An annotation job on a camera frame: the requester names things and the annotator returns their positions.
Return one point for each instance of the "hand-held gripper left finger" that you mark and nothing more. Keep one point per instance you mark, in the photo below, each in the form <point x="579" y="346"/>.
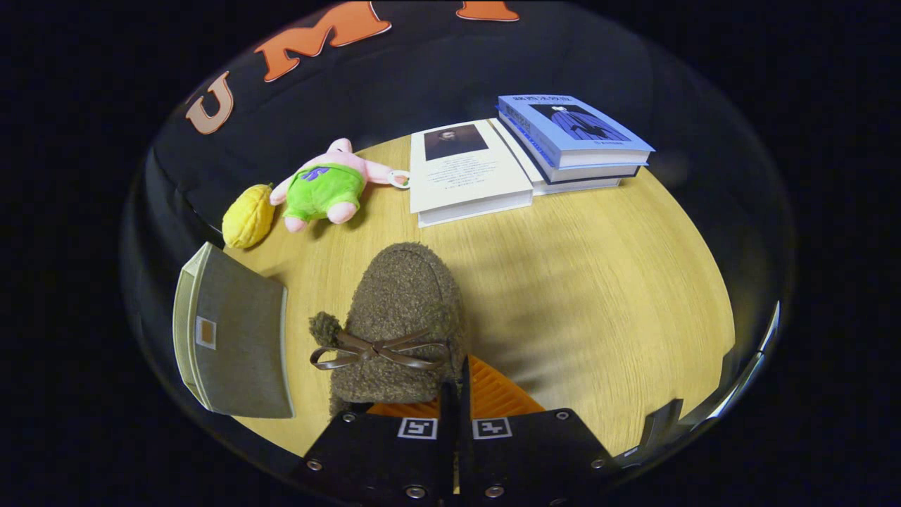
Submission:
<point x="447" y="458"/>

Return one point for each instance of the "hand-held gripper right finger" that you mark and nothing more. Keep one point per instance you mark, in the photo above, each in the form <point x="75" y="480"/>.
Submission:
<point x="466" y="458"/>

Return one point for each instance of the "brown fuzzy shoe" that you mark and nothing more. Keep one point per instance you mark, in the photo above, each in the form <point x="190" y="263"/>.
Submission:
<point x="401" y="303"/>

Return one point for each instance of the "beige fabric storage box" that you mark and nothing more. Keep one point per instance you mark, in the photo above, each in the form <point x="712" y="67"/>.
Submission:
<point x="239" y="338"/>

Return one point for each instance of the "white portrait cover book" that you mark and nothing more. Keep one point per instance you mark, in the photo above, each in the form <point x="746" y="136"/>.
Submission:
<point x="464" y="176"/>

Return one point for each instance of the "pink starfish plush toy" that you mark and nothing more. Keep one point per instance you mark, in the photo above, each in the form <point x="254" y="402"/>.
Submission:
<point x="324" y="190"/>

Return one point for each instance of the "yellow bun squishy toy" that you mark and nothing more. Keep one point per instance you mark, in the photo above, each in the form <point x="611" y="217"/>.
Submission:
<point x="248" y="217"/>

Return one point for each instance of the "blue cover book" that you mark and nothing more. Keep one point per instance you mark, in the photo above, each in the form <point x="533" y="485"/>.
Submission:
<point x="584" y="130"/>

